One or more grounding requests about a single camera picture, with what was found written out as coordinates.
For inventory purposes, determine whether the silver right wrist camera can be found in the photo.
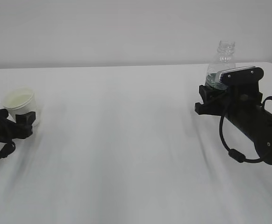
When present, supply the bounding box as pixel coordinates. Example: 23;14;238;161
215;66;264;86

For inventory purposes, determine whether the clear green-label water bottle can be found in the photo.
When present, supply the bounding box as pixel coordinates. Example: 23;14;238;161
205;40;236;90

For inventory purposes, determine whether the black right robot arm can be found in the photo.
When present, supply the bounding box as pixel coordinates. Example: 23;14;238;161
194;84;272;165

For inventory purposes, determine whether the white paper cup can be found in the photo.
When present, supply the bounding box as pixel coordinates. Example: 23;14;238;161
2;88;40;127

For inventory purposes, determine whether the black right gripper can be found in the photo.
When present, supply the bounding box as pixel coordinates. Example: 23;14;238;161
194;84;263;116

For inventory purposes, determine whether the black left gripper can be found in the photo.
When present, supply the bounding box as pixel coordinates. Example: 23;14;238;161
0;109;36;143

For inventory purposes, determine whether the black right camera cable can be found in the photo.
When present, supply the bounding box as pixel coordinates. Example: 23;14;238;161
219;96;272;164

